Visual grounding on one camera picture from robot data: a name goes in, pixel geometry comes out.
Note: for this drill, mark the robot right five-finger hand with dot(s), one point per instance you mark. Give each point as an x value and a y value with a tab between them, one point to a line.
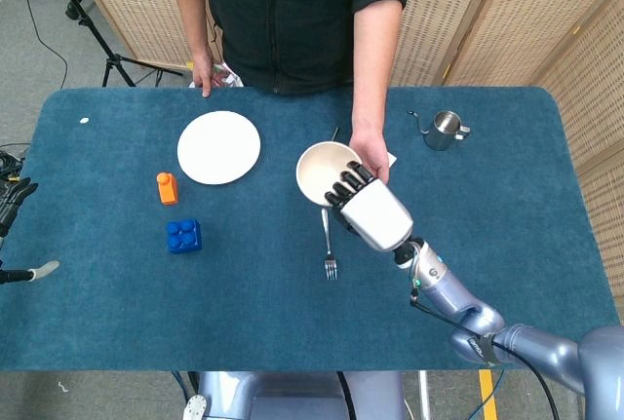
378	217

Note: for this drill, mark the person's right hand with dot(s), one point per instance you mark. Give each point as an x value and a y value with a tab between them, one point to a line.
202	71

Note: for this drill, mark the person's left hand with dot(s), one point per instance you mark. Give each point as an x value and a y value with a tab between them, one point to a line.
370	147

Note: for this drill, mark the robot left five-finger hand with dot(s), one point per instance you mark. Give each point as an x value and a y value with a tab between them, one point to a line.
12	201

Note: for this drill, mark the cream ceramic bowl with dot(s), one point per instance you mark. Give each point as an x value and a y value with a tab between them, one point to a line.
317	166

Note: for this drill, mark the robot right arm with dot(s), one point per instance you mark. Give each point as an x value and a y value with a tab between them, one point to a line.
536	347

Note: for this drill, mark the person's right forearm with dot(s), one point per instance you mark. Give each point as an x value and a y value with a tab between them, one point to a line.
192	15

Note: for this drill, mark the person's left forearm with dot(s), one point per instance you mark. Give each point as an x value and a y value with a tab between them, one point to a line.
375	64

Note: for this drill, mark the person's black jacket torso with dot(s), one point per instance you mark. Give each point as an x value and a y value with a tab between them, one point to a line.
287	15

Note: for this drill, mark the white paper card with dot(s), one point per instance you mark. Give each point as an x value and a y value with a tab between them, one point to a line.
393	159

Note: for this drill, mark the clear plastic bag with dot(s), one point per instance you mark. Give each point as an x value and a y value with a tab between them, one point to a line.
229	76

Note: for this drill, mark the thin metal rod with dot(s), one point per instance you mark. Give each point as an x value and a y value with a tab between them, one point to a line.
336	133

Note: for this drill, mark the silver metal fork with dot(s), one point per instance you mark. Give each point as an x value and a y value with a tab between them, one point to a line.
328	244

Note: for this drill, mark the steel gooseneck kettle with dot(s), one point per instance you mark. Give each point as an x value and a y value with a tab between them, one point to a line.
443	130

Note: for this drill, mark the white round plate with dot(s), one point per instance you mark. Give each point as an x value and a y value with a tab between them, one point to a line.
218	147

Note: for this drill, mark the wicker folding screen panel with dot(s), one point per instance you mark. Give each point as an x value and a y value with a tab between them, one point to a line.
439	15
141	6
536	11
599	113

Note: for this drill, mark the black tripod stand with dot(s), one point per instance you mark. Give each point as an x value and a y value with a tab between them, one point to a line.
97	40

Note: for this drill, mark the orange toy bottle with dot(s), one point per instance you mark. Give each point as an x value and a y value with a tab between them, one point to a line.
167	190

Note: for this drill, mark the blue table cloth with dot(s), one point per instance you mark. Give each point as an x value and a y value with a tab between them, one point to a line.
122	293

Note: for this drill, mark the blue toy building brick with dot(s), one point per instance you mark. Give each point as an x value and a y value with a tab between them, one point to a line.
184	236

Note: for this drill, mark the white table leg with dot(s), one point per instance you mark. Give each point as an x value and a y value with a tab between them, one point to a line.
424	395

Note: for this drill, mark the robot grey torso base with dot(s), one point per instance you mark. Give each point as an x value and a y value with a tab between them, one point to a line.
292	398

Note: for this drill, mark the yellow floor tape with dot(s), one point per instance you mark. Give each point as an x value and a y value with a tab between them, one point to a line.
487	395

